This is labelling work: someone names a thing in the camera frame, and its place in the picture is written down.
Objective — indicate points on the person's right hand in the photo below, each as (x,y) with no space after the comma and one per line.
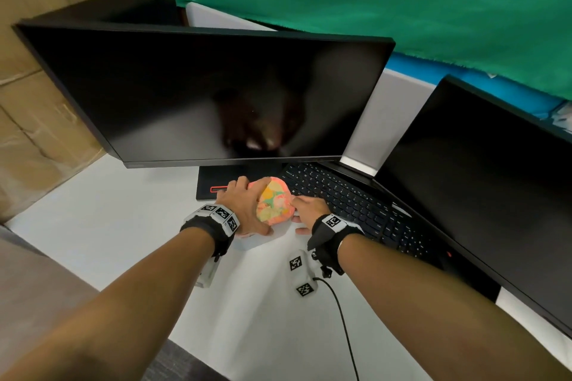
(313,211)

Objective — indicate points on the person's left hand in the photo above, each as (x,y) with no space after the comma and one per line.
(243,209)

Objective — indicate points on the floral orange tin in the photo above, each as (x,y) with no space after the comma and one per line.
(275,202)

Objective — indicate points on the translucent plastic divided container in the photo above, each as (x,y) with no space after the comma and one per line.
(259,240)

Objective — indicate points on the person's left forearm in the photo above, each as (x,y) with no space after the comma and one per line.
(116,309)

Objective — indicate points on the person's right forearm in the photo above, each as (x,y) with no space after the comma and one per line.
(447,318)

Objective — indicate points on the left wristband with marker tags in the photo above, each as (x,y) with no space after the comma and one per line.
(214,224)

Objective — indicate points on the wristband with marker tags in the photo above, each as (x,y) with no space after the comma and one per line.
(330,242)
(214,224)

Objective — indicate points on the right wristband with marker tags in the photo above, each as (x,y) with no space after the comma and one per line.
(330,242)

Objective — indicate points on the black red-trimmed desk mat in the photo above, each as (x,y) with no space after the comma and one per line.
(214,180)

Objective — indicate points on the black keyboard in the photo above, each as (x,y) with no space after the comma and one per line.
(357,206)

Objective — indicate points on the black computer monitor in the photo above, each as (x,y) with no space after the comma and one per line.
(201,95)
(482,197)

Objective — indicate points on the blue partition panel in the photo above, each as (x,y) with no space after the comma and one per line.
(491,86)

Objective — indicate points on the brown cardboard sheet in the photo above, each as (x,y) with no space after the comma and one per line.
(35,117)

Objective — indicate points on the black computer tower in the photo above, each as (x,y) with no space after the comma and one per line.
(111,8)

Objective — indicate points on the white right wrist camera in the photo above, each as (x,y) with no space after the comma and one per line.
(301,273)

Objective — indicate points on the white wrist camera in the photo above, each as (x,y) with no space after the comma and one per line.
(301,273)
(208,271)

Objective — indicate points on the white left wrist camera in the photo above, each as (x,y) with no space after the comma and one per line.
(208,271)

